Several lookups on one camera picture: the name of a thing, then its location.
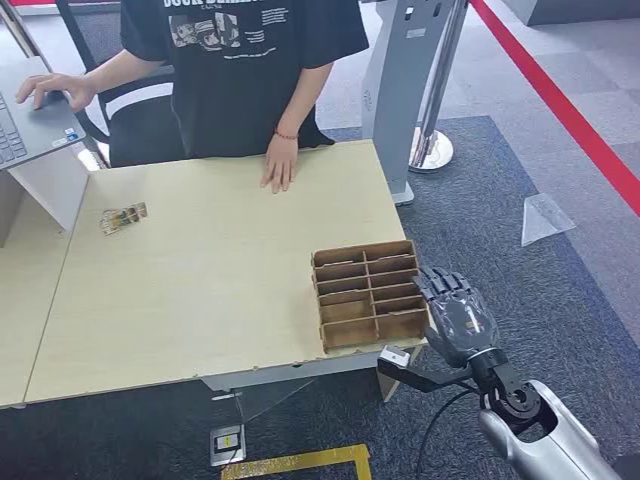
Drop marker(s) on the grey laptop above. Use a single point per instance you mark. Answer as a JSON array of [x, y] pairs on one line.
[[35, 119]]

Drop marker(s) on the printed card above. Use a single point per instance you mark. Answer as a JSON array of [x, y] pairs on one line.
[[122, 218]]

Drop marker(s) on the person's left hand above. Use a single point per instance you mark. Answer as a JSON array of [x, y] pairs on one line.
[[280, 162]]

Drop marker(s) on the black office chair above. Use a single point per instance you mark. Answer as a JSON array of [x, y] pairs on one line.
[[145, 126]]

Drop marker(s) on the metal floor socket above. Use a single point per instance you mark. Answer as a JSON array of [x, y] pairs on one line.
[[228, 444]]

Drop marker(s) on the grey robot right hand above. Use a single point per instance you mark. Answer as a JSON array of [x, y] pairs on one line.
[[463, 324]]

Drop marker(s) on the person's right forearm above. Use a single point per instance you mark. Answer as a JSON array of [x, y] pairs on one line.
[[125, 69]]

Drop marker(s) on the person's left forearm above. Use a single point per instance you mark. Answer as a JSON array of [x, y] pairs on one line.
[[303, 96]]

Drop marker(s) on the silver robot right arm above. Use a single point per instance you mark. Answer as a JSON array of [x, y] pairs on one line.
[[550, 430]]

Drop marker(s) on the chrome stanchion post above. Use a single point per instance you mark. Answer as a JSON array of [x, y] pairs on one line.
[[435, 99]]

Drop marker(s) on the wooden slotted card organizer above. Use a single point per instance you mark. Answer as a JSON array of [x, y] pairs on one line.
[[370, 298]]

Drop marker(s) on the grey platform base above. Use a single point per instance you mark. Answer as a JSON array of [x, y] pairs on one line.
[[575, 10]]

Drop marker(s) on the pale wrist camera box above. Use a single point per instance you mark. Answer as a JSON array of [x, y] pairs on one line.
[[394, 358]]

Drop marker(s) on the person's right hand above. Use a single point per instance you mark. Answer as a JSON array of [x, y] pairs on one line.
[[60, 87]]

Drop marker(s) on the white laptop stand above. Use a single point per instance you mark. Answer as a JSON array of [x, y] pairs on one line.
[[55, 185]]

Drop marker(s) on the red barrier belt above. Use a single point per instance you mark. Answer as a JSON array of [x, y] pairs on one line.
[[564, 106]]

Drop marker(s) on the clear plastic triangle sheet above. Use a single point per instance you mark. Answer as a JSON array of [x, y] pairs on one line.
[[543, 218]]

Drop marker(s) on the grey kiosk stand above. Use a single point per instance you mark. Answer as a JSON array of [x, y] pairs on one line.
[[395, 93]]

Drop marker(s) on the person in black shirt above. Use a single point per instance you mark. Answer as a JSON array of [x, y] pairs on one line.
[[240, 99]]

